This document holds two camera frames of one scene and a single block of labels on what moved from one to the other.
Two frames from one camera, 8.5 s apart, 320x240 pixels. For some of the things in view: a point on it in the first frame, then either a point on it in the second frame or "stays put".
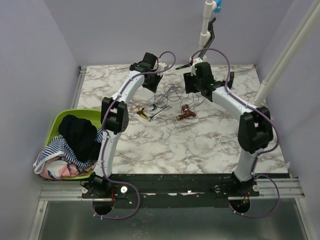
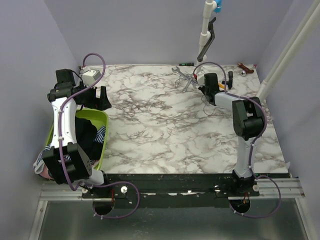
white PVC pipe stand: x=209 y=6 stays put
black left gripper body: x=151 y=84 → x=88 y=98
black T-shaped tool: x=229 y=83 stays put
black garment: x=81 y=135 stays put
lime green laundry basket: x=94 y=115 stays put
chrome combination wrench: x=167 y=107 → x=176 y=69
